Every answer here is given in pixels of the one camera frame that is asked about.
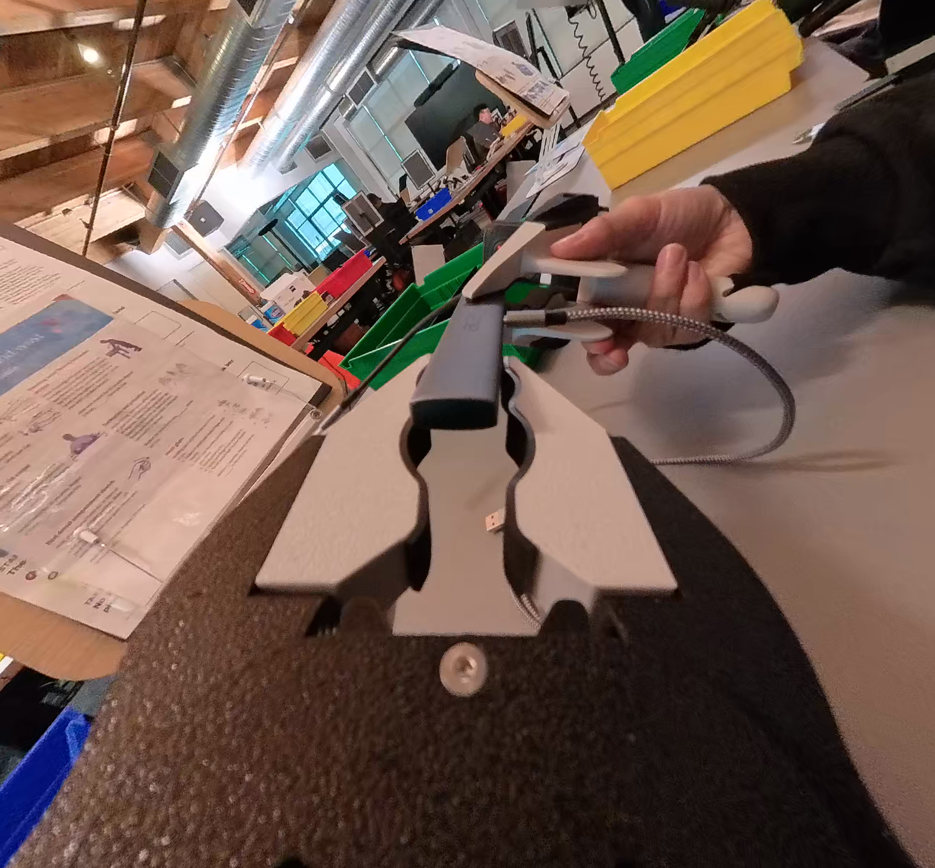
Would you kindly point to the black wall speaker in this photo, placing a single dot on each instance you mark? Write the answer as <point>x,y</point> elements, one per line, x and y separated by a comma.
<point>204,216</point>

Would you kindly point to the red plastic bin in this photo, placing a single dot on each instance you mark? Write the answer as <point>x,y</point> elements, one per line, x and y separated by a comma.
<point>347,275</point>

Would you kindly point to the stacked yellow plastic bins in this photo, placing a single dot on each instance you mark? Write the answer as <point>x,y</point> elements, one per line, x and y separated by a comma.
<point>694,101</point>

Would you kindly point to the yellow plastic bin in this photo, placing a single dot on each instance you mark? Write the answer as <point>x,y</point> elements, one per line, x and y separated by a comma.
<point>307,313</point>

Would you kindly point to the grey metal USB hub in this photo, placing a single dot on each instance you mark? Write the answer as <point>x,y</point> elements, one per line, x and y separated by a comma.
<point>456,371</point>

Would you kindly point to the person's right hand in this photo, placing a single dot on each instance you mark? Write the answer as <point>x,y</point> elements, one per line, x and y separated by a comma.
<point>679,225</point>

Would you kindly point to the blue plastic bin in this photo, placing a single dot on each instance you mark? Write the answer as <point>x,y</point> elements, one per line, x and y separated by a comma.
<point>432,208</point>
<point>36,795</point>

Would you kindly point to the black wall screen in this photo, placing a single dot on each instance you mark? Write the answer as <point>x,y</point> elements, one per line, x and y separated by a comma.
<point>438,108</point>

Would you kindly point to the silver ventilation duct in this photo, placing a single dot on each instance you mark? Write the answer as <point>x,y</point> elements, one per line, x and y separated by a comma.
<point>212,130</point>
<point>365,65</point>

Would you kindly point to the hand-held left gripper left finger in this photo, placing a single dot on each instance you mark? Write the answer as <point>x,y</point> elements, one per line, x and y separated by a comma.
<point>343,510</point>

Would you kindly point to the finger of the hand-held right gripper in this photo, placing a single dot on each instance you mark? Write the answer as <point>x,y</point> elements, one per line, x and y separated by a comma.
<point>511,262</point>
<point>562,333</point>

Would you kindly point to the blue banner laminated sheet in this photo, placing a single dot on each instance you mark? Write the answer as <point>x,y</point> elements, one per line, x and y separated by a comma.
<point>109,430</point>

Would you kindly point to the document stand with papers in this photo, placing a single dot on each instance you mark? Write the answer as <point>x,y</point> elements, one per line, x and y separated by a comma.
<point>504,72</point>

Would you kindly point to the instruction sheets on wooden board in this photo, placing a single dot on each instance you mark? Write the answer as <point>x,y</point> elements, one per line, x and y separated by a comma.
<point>58,652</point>

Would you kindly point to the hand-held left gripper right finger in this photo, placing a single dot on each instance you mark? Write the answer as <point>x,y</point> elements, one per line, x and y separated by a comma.
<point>584,510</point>

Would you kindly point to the person's right forearm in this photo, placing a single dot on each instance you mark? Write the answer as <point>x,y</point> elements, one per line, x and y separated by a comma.
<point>840,189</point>

